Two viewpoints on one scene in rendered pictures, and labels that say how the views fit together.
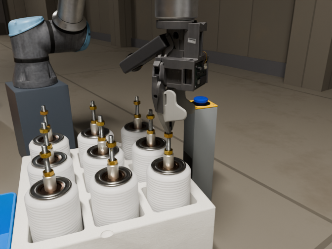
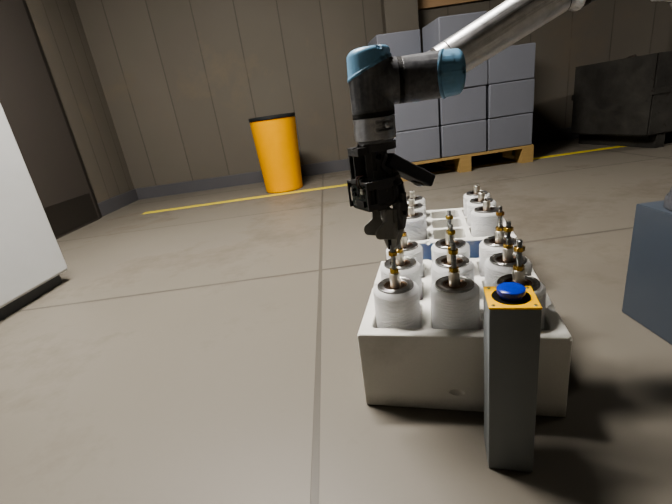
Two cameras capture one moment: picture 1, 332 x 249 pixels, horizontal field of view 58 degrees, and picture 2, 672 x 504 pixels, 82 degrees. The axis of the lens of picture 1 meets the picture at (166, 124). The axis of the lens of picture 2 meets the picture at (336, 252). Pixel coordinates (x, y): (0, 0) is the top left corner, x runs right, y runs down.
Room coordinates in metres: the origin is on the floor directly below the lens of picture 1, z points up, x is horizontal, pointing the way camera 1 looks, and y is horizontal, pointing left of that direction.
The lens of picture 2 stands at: (0.91, -0.65, 0.61)
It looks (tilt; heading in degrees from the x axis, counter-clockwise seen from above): 20 degrees down; 127
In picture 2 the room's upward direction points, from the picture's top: 8 degrees counter-clockwise
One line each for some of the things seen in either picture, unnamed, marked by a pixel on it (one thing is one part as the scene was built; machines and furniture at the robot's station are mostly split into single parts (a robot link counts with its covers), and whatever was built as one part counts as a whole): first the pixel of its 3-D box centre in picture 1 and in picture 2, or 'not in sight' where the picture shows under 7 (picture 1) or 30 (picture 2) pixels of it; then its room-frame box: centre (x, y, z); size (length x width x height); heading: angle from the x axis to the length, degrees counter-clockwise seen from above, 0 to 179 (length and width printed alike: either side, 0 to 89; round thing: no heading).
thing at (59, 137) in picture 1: (48, 139); (499, 241); (0.70, 0.30, 0.25); 0.08 x 0.08 x 0.01
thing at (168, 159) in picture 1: (168, 160); (395, 279); (0.56, -0.01, 0.26); 0.02 x 0.02 x 0.03
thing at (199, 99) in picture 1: (200, 101); (510, 293); (0.81, -0.10, 0.32); 0.04 x 0.04 x 0.02
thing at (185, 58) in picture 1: (179, 55); (375, 176); (0.55, -0.02, 0.48); 0.09 x 0.08 x 0.12; 62
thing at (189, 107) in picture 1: (181, 107); (387, 231); (0.57, -0.03, 0.38); 0.06 x 0.03 x 0.09; 62
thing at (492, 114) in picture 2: not in sight; (446, 99); (-0.32, 2.83, 0.57); 1.15 x 0.77 x 1.14; 40
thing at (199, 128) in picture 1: (198, 153); (509, 382); (0.81, -0.10, 0.16); 0.07 x 0.07 x 0.31; 21
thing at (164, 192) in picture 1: (168, 201); (398, 323); (0.56, -0.01, 0.16); 0.10 x 0.10 x 0.18
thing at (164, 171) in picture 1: (168, 165); (395, 285); (0.56, -0.01, 0.25); 0.08 x 0.08 x 0.01
